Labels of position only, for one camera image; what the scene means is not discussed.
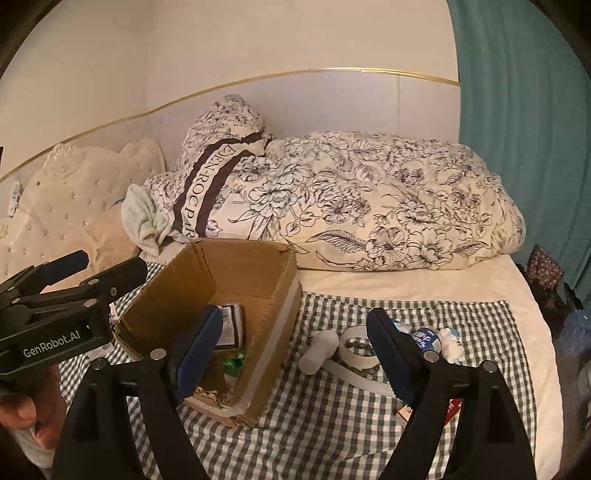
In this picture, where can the person's left hand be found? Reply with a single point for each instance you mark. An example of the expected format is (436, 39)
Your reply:
(45, 412)

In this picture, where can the white paper strip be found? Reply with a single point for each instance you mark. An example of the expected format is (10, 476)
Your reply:
(360, 382)

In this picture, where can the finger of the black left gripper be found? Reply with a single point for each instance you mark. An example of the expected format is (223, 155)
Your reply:
(34, 279)
(111, 284)

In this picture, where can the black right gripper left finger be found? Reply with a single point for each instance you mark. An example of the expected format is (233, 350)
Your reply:
(97, 441)

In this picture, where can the teal curtain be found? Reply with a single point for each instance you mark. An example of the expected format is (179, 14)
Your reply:
(525, 109)

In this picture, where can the cream bed sheet mattress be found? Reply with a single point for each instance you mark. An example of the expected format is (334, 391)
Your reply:
(461, 286)

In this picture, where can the brown cardboard box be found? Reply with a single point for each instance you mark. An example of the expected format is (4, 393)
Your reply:
(261, 277)

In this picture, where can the floral rolled duvet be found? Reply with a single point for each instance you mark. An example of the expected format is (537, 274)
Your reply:
(359, 202)

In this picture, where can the light green towel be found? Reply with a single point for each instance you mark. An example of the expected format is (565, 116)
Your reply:
(146, 226)

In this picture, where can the beige studded cushion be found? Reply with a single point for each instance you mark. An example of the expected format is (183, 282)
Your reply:
(73, 203)

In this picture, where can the floral pillow with dark band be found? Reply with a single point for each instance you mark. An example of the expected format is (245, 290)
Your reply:
(225, 134)

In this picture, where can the green wrapper in box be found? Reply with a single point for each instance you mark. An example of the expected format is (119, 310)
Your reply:
(233, 365)

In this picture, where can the dark packet in box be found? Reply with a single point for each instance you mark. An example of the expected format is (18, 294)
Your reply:
(232, 334)

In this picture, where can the white blue plush toy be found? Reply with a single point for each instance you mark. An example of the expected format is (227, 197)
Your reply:
(452, 347)

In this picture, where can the red small box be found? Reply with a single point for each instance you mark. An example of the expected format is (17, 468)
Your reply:
(455, 405)

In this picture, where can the clear water bottle blue label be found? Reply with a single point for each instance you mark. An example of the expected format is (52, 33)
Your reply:
(426, 337)

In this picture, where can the white tape roll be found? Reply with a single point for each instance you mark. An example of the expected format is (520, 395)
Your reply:
(357, 353)

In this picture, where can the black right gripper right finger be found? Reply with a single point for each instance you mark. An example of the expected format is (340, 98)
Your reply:
(490, 442)

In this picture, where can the white plastic bottle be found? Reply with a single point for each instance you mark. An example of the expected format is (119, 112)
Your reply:
(323, 346)

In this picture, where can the dark patterned bag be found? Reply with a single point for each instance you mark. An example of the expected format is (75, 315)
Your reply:
(541, 268)

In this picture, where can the white headboard gold trim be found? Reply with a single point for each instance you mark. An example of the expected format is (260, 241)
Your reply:
(294, 103)

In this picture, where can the green checkered cloth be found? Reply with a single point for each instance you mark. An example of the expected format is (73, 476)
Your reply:
(332, 405)

